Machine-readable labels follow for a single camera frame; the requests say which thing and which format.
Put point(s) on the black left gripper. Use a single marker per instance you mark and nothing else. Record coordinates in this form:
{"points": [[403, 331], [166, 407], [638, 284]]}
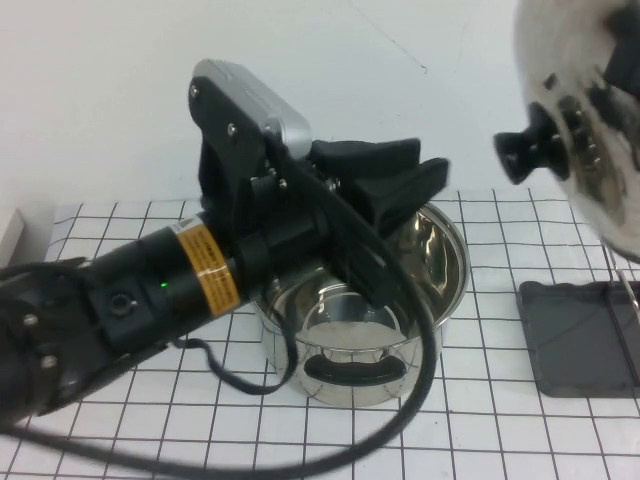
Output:
{"points": [[350, 250]]}

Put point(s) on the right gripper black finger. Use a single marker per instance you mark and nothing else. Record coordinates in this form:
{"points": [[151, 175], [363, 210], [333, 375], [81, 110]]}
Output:
{"points": [[625, 55]]}

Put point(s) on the steel pot lid black knob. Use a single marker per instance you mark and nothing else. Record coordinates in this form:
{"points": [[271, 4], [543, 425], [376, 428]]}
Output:
{"points": [[550, 55]]}

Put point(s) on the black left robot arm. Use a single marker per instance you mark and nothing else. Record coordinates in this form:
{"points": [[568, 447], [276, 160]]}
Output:
{"points": [[100, 320]]}

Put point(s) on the white black grid tablecloth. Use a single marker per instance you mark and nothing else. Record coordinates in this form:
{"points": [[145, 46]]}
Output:
{"points": [[500, 425]]}

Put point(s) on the beige box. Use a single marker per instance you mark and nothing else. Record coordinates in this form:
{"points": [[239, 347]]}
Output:
{"points": [[10, 235]]}

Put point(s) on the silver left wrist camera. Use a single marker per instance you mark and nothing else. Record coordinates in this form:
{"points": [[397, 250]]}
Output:
{"points": [[270, 105]]}

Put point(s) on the black left camera mount bracket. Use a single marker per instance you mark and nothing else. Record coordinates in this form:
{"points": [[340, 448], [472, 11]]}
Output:
{"points": [[225, 145]]}

